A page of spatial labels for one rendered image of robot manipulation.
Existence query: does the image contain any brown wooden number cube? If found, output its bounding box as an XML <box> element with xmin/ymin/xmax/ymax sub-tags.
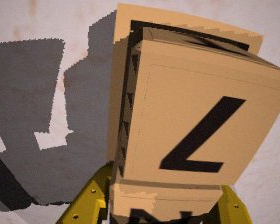
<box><xmin>118</xmin><ymin>26</ymin><xmax>280</xmax><ymax>185</ymax></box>
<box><xmin>109</xmin><ymin>124</ymin><xmax>223</xmax><ymax>224</ymax></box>

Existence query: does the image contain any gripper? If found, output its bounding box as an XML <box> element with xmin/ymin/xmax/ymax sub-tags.
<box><xmin>55</xmin><ymin>164</ymin><xmax>253</xmax><ymax>224</ymax></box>

